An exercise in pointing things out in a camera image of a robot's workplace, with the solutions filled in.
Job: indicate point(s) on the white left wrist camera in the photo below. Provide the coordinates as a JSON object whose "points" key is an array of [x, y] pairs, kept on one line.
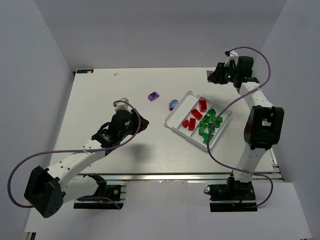
{"points": [[122, 104]]}

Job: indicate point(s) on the purple paw print lego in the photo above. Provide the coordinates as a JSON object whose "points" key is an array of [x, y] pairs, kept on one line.
{"points": [[173, 104]]}

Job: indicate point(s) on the purple arch lego brick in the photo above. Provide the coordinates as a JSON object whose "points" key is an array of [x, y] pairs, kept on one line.
{"points": [[152, 96]]}

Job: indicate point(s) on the white three-compartment tray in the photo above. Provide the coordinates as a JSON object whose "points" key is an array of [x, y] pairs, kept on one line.
{"points": [[183, 112]]}

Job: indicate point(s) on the blue label left corner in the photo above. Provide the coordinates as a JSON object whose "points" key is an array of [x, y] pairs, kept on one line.
{"points": [[84, 71]]}

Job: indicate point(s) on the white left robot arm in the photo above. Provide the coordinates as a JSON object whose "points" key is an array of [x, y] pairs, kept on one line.
{"points": [[51, 187]]}

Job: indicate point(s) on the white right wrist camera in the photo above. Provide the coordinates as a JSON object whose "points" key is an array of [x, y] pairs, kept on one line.
{"points": [[232, 57]]}

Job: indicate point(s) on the small red lego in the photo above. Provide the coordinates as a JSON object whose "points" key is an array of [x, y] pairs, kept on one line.
{"points": [[185, 123]]}

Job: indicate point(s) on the green 2x4 lego plate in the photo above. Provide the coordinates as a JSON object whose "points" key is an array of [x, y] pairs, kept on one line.
{"points": [[218, 121]]}

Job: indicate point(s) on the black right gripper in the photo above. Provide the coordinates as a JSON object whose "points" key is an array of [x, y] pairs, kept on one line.
{"points": [[218, 74]]}

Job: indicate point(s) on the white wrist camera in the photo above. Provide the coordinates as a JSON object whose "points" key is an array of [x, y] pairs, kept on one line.
{"points": [[122, 104], [232, 57]]}

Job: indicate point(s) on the red and green lego stack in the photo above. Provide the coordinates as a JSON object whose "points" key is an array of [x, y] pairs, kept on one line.
{"points": [[192, 124]]}

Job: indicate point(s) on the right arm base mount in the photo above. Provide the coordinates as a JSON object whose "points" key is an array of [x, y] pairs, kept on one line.
{"points": [[233, 196]]}

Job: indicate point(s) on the small green lego brick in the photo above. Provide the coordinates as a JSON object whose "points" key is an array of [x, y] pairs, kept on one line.
{"points": [[205, 141]]}

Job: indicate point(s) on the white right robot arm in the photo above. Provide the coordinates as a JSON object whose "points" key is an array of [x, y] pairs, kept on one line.
{"points": [[264, 124]]}

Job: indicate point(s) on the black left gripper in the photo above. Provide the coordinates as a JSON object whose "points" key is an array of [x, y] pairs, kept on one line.
{"points": [[139, 121]]}

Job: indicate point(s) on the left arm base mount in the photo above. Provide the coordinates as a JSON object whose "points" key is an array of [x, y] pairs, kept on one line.
{"points": [[106, 196]]}

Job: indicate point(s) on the aluminium table edge rail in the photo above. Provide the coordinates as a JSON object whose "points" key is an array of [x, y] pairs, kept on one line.
{"points": [[166, 177]]}

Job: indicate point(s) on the red lego brick top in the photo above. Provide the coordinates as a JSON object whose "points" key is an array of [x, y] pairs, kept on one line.
{"points": [[196, 114]]}

